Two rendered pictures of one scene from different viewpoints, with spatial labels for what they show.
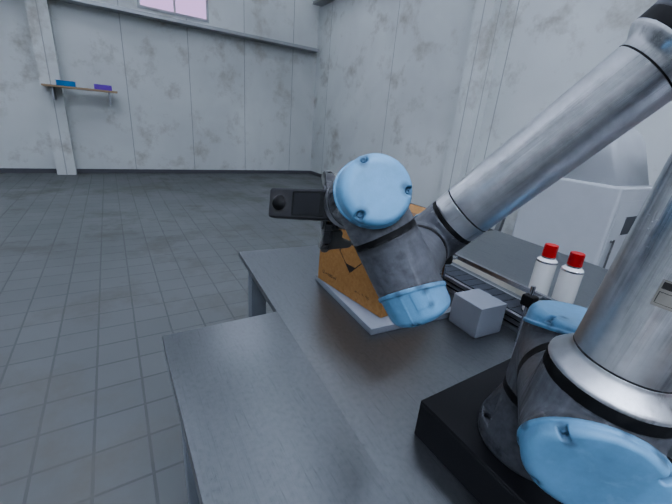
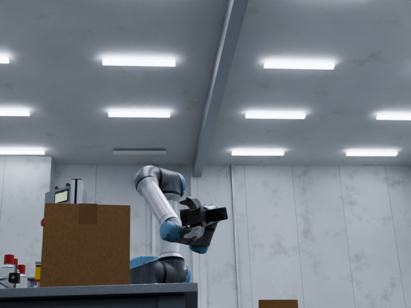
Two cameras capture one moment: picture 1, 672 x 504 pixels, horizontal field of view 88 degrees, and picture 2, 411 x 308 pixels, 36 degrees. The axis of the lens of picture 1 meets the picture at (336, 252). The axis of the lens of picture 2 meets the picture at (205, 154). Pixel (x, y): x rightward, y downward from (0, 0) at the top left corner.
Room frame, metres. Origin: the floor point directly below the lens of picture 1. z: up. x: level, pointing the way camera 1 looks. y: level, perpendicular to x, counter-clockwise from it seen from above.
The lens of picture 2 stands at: (2.51, 1.04, 0.59)
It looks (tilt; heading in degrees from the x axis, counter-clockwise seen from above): 21 degrees up; 207
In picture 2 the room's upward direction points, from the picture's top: 2 degrees counter-clockwise
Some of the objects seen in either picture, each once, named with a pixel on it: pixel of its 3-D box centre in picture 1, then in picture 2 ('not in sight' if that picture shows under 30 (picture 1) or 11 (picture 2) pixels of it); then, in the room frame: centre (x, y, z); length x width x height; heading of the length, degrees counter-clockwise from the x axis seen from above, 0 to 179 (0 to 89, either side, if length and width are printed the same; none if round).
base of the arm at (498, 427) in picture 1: (538, 415); not in sight; (0.42, -0.32, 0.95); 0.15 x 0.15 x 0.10
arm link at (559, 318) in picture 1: (565, 355); (144, 272); (0.41, -0.32, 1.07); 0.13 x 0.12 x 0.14; 157
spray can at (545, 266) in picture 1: (541, 279); (7, 284); (0.89, -0.57, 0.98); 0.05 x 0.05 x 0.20
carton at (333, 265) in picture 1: (379, 248); (84, 261); (1.03, -0.13, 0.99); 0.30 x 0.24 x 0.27; 40
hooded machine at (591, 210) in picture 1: (582, 213); not in sight; (3.12, -2.18, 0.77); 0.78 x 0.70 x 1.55; 32
